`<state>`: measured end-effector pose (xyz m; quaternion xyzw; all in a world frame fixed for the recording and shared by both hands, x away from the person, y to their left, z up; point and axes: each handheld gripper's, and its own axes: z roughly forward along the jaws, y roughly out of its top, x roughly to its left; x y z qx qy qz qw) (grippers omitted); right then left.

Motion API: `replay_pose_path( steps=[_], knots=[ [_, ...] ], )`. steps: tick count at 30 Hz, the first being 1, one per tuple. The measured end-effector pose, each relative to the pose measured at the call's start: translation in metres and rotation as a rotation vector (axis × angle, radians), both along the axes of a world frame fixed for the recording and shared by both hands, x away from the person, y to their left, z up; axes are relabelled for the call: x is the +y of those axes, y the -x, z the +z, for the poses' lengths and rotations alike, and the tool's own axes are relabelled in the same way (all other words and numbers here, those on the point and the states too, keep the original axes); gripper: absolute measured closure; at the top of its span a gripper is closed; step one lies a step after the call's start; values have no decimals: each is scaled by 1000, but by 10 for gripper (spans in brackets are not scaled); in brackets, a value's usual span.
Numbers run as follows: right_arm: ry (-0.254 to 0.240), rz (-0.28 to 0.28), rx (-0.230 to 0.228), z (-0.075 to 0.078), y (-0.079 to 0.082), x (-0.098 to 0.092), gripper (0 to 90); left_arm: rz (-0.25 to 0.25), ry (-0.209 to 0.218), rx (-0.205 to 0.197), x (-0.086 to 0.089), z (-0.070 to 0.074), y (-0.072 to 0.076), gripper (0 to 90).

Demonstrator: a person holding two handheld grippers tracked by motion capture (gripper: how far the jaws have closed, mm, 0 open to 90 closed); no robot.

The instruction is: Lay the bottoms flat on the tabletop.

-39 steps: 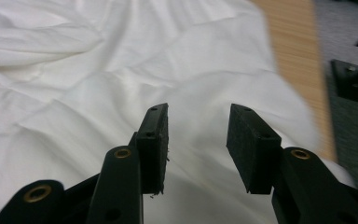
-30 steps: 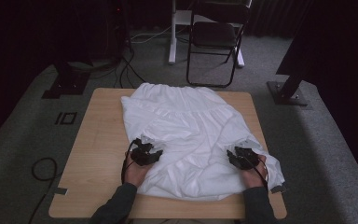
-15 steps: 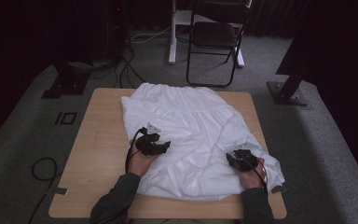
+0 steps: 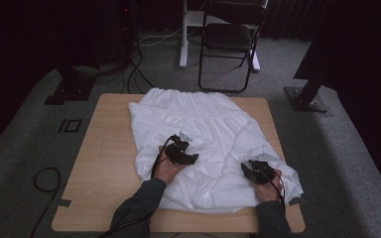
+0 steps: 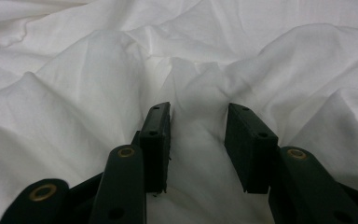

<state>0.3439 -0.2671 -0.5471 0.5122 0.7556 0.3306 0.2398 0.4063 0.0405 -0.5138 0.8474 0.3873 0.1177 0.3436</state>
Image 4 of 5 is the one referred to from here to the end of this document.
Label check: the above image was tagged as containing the black slanted stand with base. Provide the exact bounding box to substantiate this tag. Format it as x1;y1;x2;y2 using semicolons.
284;29;329;114

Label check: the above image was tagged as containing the black stand with flat base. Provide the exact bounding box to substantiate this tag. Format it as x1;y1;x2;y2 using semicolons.
44;62;97;106

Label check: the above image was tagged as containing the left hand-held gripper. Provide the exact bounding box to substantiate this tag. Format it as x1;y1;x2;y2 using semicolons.
164;131;200;166

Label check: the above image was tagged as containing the white pleated skirt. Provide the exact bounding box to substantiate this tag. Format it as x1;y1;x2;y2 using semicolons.
128;87;305;213

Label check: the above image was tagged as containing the person's left hand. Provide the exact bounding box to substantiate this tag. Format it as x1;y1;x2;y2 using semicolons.
153;145;189;185

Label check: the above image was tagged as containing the left hand-held gripper black cable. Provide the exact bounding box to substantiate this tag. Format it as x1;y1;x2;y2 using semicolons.
97;134;180;238

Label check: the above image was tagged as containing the right hand-held gripper black cable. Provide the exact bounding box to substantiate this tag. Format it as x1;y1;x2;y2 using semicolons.
257;164;286;207

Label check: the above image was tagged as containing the black floor cables bundle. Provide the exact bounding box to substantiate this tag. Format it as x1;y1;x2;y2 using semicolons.
120;46;157;95

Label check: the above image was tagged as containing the person's right hand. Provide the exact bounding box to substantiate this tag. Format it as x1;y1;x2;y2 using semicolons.
254;169;284;203

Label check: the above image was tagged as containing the grey tape piece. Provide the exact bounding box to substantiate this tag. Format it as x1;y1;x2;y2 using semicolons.
57;197;73;209

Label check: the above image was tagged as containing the black looped floor cable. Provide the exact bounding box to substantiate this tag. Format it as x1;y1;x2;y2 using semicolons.
29;167;65;238

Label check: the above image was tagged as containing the hand-held gripper black cable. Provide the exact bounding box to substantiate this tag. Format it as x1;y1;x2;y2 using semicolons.
97;134;180;238
257;164;286;207

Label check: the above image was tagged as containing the black folding chair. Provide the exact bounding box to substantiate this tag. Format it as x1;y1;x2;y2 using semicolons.
197;0;270;94

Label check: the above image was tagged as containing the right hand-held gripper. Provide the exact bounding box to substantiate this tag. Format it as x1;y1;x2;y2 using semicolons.
240;152;279;185

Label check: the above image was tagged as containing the white floor cable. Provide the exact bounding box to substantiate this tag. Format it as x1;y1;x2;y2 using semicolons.
138;27;184;47

